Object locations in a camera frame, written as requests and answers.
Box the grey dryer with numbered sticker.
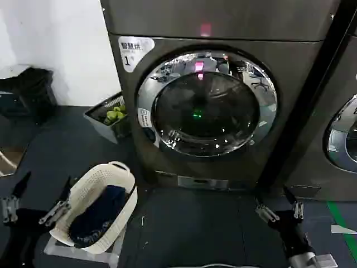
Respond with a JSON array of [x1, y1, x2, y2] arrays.
[[99, 0, 342, 197]]

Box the grey slotted storage bin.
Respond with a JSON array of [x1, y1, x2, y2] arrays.
[[83, 91, 132, 143]]

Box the plain grey dryer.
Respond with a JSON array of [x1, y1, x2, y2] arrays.
[[287, 0, 357, 202]]

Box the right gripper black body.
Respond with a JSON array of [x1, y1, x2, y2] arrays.
[[268, 208, 312, 260]]

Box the chrome-rimmed dryer door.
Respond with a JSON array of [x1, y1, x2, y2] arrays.
[[322, 94, 357, 171]]

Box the white floor tape piece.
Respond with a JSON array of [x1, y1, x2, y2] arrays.
[[330, 224, 357, 236]]

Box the white perforated laundry basket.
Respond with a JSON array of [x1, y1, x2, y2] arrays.
[[49, 160, 139, 251]]

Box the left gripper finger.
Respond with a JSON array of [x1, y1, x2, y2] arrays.
[[38, 175, 73, 227], [1, 170, 32, 224]]

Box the green floor tape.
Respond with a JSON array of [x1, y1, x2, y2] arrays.
[[325, 200, 357, 253]]

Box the white numbered sticker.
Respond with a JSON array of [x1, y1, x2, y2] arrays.
[[118, 36, 156, 74]]

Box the clear acrylic stand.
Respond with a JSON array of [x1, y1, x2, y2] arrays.
[[42, 233, 124, 266]]

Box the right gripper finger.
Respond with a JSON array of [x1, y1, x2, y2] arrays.
[[254, 196, 280, 223], [283, 186, 305, 222]]

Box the brown cardboard sheet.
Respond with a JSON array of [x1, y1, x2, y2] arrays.
[[0, 147, 27, 178]]

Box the green round items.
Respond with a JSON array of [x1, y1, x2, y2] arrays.
[[103, 104, 127, 125]]

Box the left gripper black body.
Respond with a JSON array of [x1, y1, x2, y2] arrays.
[[0, 208, 54, 252]]

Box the round glass dryer door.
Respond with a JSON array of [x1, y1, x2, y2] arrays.
[[133, 44, 280, 160]]

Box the dark blue garment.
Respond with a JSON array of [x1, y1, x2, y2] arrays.
[[68, 184, 128, 249]]

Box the black plastic crate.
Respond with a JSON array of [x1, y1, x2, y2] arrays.
[[0, 64, 59, 124]]

